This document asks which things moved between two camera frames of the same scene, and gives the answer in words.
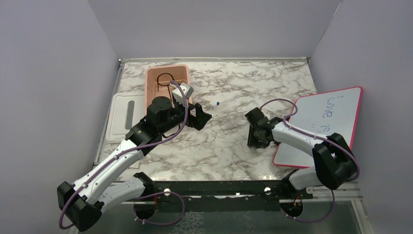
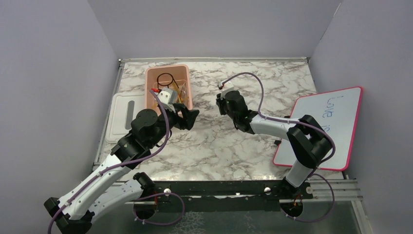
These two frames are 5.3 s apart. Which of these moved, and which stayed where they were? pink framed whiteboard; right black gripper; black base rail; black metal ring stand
Moved: right black gripper
Stayed: black base rail; pink framed whiteboard; black metal ring stand
